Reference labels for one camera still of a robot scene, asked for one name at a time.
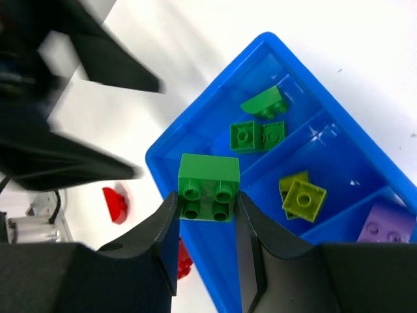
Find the green lego brick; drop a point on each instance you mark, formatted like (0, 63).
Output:
(208, 187)

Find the yellow printed lego brick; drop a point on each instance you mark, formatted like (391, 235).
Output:
(300, 198)

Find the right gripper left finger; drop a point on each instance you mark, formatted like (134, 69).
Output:
(137, 272)

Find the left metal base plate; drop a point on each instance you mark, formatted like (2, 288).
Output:
(43, 222)

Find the yellow green lego pair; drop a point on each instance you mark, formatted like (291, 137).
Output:
(253, 137)

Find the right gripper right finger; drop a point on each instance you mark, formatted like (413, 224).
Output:
(280, 272)

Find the purple round lego brick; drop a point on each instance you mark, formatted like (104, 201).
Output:
(387, 224)

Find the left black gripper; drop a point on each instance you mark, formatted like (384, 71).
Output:
(32, 80)

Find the blue compartment tray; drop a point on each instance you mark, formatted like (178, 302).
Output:
(321, 138)

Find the red half round lego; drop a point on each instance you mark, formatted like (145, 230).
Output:
(117, 206)

